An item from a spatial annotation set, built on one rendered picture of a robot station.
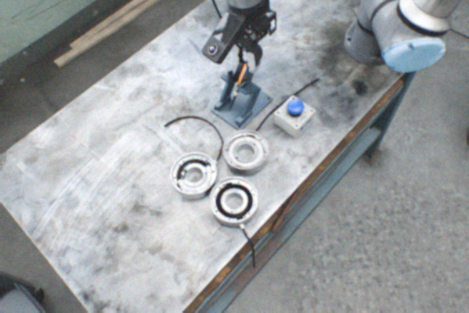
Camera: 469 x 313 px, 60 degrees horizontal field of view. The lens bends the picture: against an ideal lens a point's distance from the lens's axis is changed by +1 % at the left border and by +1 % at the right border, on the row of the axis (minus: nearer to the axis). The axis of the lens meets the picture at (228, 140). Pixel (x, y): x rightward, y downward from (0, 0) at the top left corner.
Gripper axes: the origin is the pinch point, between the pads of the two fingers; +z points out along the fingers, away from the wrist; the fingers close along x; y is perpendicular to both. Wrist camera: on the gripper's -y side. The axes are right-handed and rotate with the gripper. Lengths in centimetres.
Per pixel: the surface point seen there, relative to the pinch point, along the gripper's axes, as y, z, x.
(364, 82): 22.3, 13.7, -19.8
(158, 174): -30.5, 10.1, 1.7
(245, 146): -12.1, 9.5, -9.6
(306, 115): 2.2, 7.8, -16.1
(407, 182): 46, 95, -42
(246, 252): -27.8, 35.3, -20.9
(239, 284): -34, 66, -20
